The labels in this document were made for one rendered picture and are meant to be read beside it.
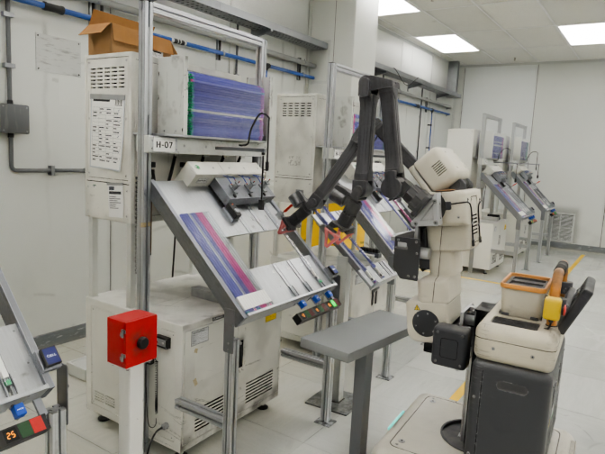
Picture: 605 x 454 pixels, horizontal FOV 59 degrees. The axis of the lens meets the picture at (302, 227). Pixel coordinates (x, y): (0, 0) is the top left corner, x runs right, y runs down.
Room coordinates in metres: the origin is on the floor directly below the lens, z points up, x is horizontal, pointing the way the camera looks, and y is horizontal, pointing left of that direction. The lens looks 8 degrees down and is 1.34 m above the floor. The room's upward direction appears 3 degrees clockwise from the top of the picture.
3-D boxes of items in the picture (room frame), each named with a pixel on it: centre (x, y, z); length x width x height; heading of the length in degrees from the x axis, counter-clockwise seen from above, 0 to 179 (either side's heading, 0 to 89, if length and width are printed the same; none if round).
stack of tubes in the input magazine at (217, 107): (2.55, 0.41, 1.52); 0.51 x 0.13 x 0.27; 147
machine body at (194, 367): (2.56, 0.54, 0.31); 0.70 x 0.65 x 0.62; 147
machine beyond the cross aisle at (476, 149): (6.75, -2.19, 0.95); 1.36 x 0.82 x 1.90; 57
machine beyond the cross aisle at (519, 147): (7.96, -3.00, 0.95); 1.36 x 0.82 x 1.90; 57
